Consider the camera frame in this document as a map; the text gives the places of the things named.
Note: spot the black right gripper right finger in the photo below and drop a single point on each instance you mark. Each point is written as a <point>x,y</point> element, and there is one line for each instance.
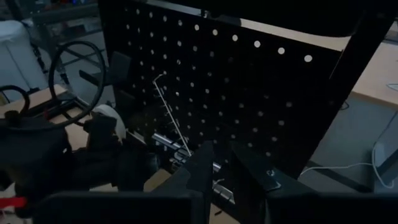
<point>264,177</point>

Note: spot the black pegboard stand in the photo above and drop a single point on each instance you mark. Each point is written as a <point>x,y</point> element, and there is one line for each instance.
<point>233,81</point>

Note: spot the black spirit level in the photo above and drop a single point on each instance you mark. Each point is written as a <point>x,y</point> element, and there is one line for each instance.
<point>169,143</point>

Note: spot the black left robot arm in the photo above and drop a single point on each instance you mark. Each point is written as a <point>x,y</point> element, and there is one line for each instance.
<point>31,155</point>

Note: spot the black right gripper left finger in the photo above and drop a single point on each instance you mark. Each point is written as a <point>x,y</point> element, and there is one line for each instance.
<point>196,180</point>

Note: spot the black aluminium table frame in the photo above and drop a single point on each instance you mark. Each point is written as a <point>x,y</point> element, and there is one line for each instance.
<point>59,104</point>

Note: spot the white waste bin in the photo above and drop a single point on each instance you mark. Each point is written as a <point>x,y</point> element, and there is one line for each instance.
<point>15,56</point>

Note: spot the white tape roll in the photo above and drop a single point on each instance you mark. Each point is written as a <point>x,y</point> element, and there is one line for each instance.
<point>113,119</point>

